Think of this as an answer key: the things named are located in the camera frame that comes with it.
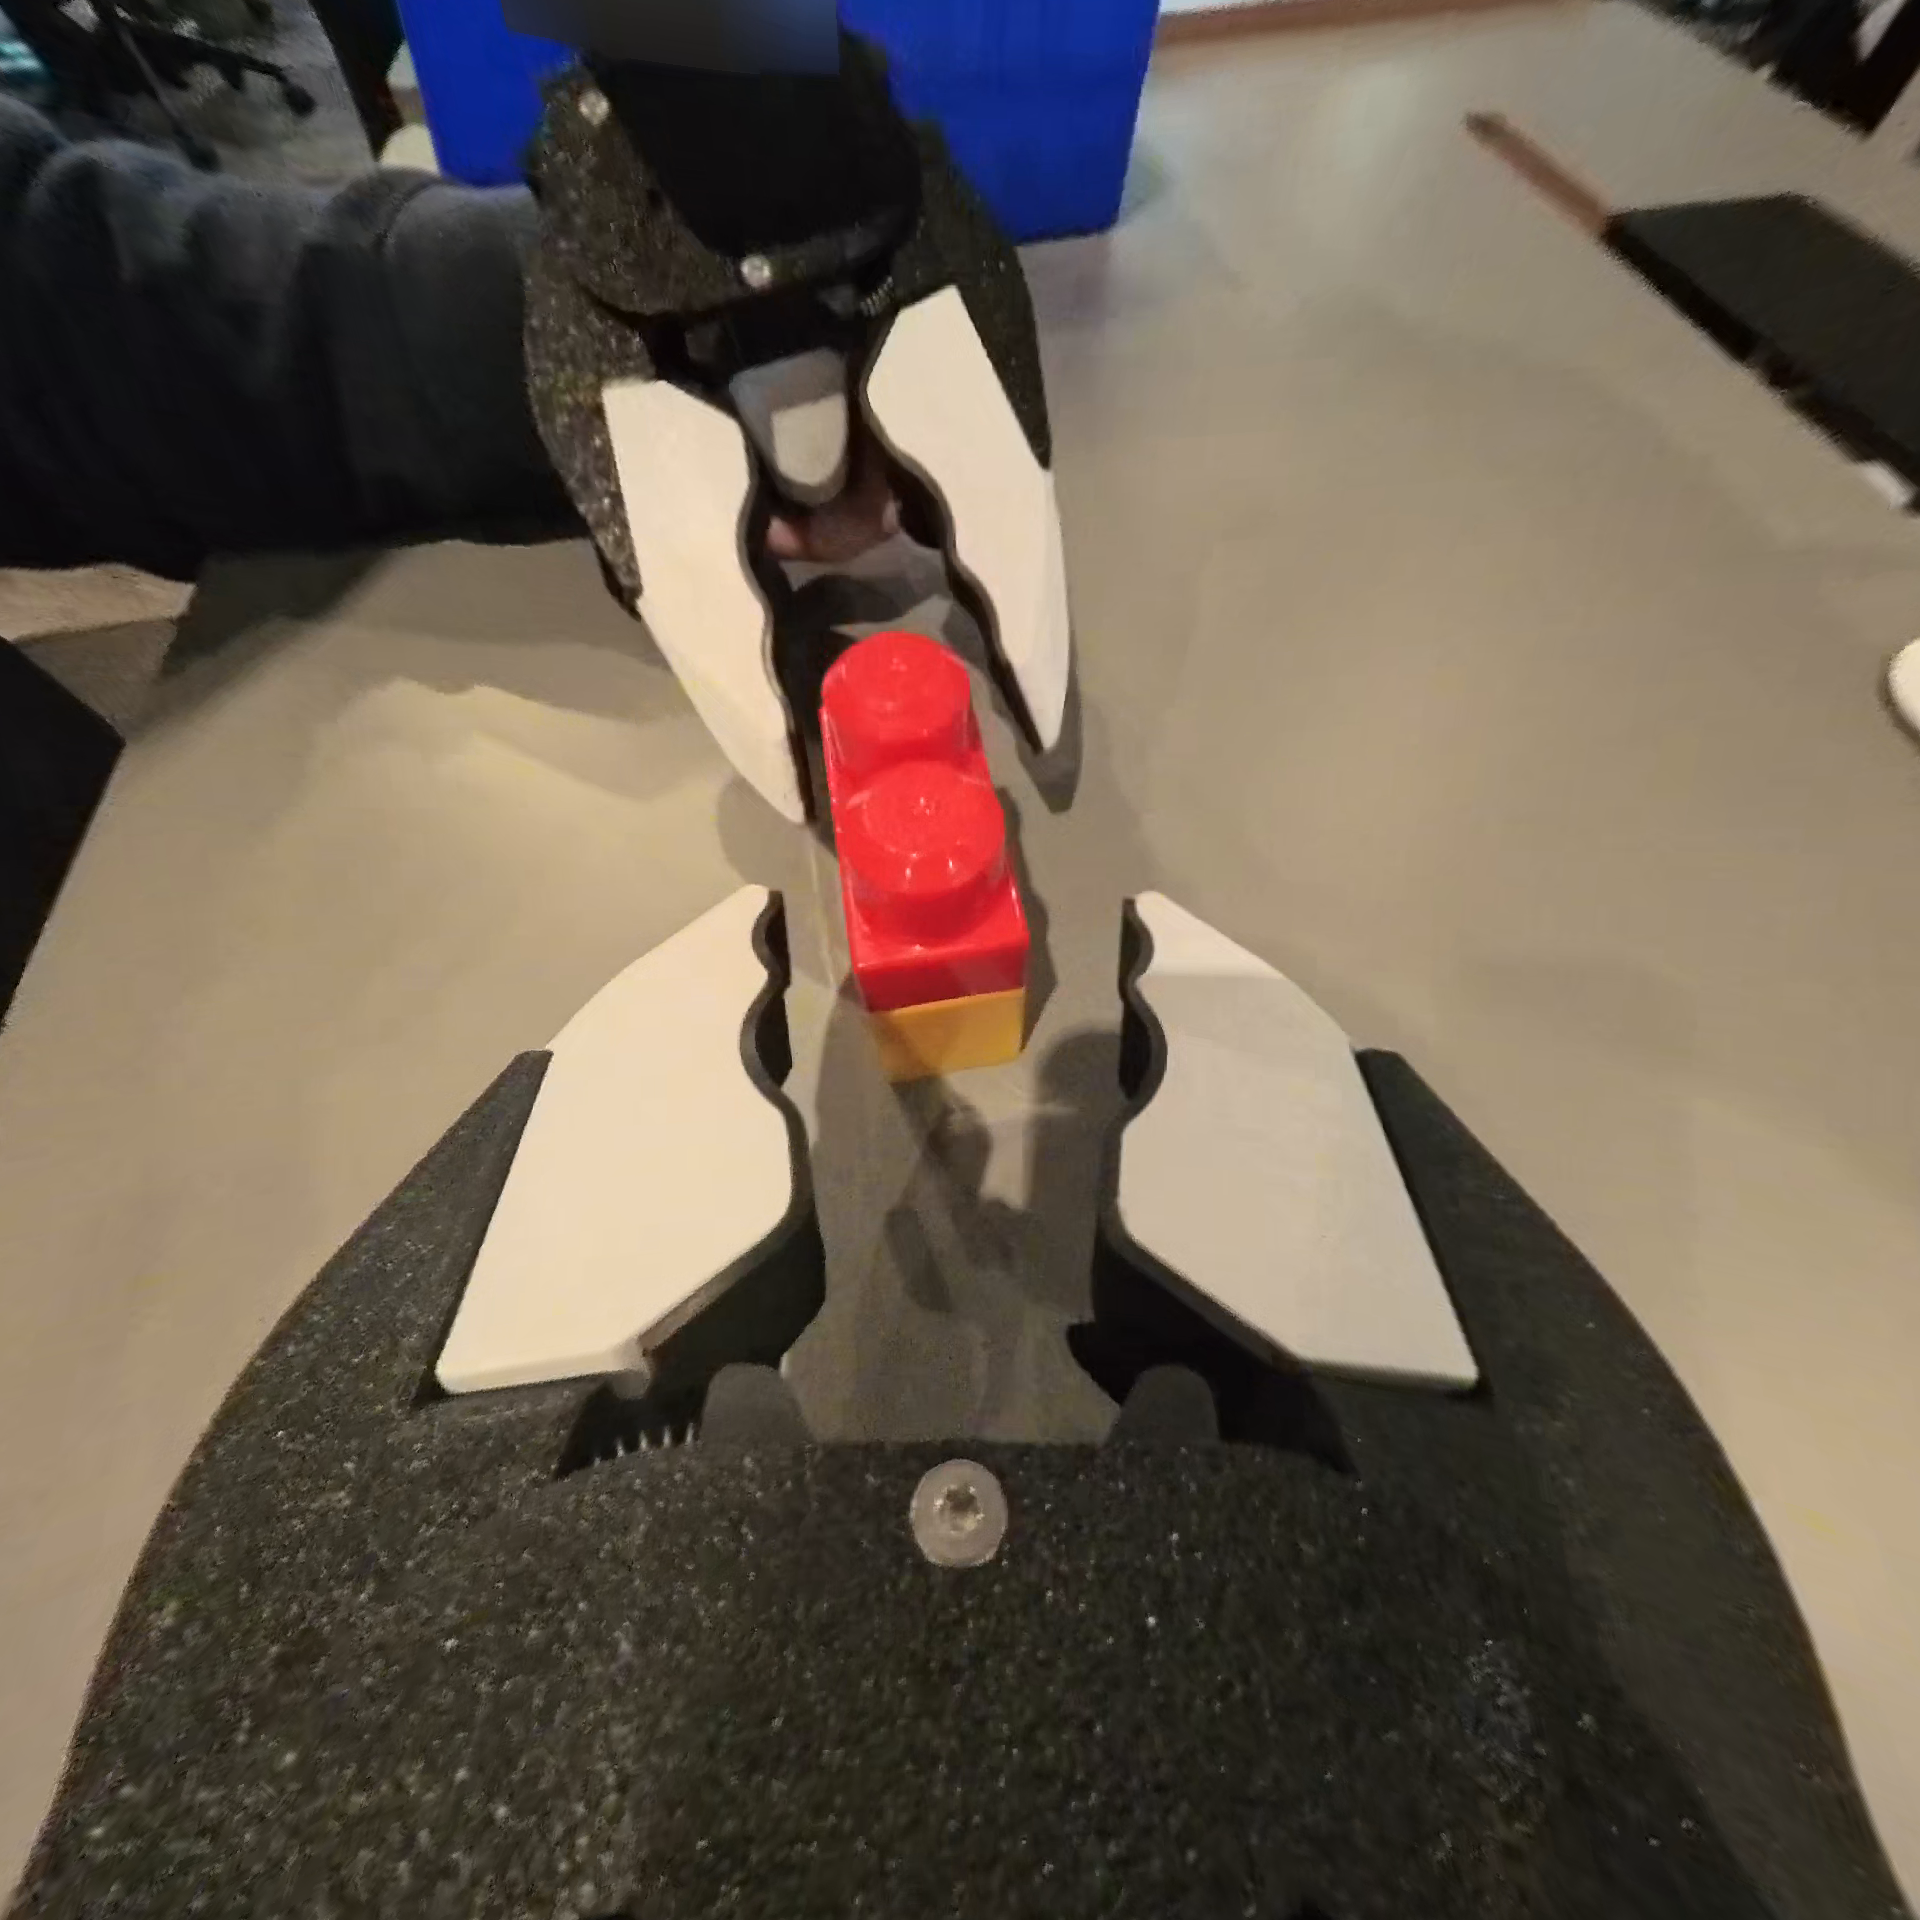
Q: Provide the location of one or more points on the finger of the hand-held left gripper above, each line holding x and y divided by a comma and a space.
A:
682, 556
991, 494

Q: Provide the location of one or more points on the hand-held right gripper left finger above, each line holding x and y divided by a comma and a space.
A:
630, 1172

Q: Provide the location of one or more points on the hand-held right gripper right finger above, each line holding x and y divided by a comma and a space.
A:
1275, 1200

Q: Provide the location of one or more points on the blue plastic bin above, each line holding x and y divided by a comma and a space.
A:
1020, 106

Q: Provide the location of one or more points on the red and yellow toy brick model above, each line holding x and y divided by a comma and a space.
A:
922, 870

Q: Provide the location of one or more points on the person's left forearm dark sleeve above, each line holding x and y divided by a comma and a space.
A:
224, 359

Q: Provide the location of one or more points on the person's left hand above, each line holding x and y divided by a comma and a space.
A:
832, 532

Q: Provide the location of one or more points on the thin wooden strip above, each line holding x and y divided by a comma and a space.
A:
1529, 167

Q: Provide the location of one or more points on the dark furniture edge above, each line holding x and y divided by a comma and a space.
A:
43, 809

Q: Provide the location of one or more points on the white round object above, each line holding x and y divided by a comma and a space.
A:
1910, 686

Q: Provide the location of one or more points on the black flat panel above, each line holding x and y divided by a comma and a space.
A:
1786, 316

